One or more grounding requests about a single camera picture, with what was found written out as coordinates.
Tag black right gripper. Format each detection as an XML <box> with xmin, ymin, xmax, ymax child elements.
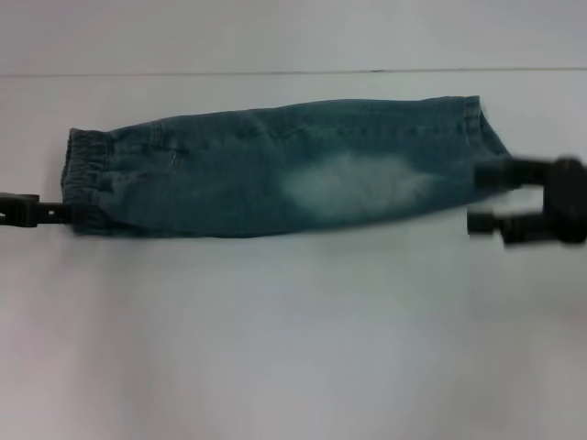
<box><xmin>466</xmin><ymin>154</ymin><xmax>587</xmax><ymax>248</ymax></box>

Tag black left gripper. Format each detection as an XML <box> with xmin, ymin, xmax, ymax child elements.
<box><xmin>0</xmin><ymin>192</ymin><xmax>78</xmax><ymax>229</ymax></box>

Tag blue denim shorts with embroidery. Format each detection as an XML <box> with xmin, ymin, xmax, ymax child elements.
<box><xmin>61</xmin><ymin>94</ymin><xmax>510</xmax><ymax>239</ymax></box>

